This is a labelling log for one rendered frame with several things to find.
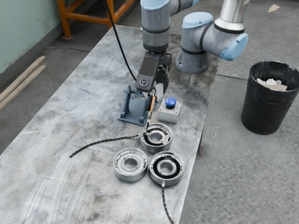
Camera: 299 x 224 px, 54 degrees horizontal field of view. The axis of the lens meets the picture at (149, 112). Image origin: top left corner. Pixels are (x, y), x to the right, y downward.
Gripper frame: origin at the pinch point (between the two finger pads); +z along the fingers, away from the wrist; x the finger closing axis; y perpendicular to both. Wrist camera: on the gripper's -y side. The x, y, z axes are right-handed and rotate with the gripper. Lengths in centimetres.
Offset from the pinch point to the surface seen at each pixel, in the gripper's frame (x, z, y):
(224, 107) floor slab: -20, 94, 112
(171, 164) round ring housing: -11.2, 10.7, -14.5
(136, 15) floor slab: 105, 94, 238
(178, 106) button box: -6.4, 8.6, 9.2
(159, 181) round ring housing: -9.8, 10.4, -21.6
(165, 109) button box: -2.6, 8.6, 6.0
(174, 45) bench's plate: 9, 13, 57
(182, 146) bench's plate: -12.0, 13.1, -4.5
